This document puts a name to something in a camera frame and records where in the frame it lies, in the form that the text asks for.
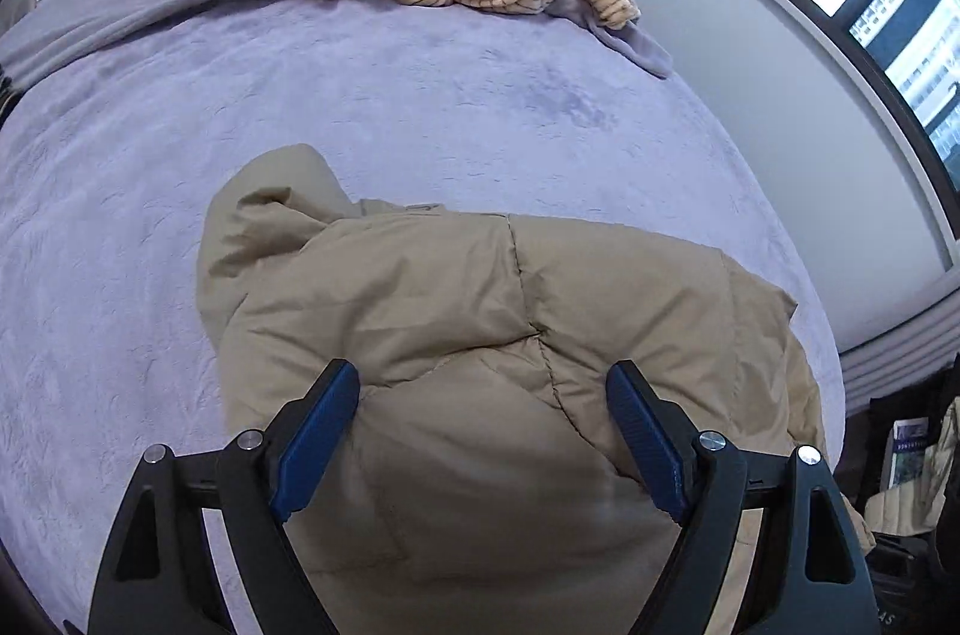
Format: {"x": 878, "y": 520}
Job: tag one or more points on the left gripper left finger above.
{"x": 157, "y": 573}

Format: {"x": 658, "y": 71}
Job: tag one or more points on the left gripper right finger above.
{"x": 808, "y": 574}

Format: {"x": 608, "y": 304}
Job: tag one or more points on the beige puffer jacket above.
{"x": 482, "y": 486}

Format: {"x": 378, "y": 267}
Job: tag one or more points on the purple bed blanket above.
{"x": 109, "y": 165}

